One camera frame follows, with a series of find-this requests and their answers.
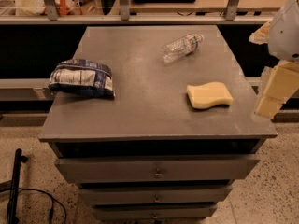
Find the blue white snack bag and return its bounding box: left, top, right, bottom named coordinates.
left=49, top=59, right=114, bottom=98

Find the grey drawer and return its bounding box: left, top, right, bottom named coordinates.
left=93, top=204, right=217, bottom=220
left=79, top=185, right=232, bottom=205
left=55, top=154, right=259, bottom=184

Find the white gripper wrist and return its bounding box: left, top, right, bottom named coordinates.
left=249, top=0, right=299, bottom=119

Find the bottom grey drawer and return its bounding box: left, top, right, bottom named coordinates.
left=93, top=204, right=217, bottom=220

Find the clear plastic water bottle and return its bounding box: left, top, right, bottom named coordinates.
left=161, top=33, right=204, bottom=63

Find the black floor cable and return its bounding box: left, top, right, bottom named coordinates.
left=0, top=188, right=68, bottom=224

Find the top grey drawer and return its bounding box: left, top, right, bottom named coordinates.
left=55, top=154, right=259, bottom=184

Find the yellow wavy sponge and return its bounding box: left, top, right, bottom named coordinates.
left=186, top=82, right=234, bottom=109

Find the grey drawer cabinet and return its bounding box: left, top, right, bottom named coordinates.
left=40, top=26, right=276, bottom=210

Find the metal guard railing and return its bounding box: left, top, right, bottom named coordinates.
left=0, top=0, right=274, bottom=25

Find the middle grey drawer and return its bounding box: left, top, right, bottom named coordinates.
left=79, top=185, right=232, bottom=205

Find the black stand pole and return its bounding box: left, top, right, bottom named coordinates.
left=6, top=148, right=28, bottom=224

